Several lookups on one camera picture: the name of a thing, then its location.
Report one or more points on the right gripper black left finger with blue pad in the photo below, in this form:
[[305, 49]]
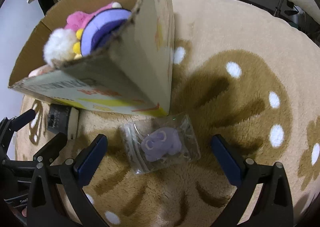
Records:
[[45, 206]]

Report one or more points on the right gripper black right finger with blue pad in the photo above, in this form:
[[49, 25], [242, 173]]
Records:
[[274, 205]]

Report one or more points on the white fluffy penguin plush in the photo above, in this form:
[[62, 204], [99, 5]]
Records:
[[63, 45]]

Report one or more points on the white-haired blindfolded plush doll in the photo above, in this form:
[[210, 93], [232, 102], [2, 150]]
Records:
[[100, 29]]

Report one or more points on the black and white small box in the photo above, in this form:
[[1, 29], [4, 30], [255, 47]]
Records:
[[63, 119]]

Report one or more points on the purple plush in plastic bag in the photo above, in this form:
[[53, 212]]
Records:
[[154, 144]]

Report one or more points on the beige deer-pattern fluffy rug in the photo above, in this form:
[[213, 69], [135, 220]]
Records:
[[237, 72]]

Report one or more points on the brown cardboard box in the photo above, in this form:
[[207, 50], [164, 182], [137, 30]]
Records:
[[130, 73]]

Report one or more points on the pink plush toy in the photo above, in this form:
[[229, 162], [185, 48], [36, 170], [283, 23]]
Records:
[[79, 19]]

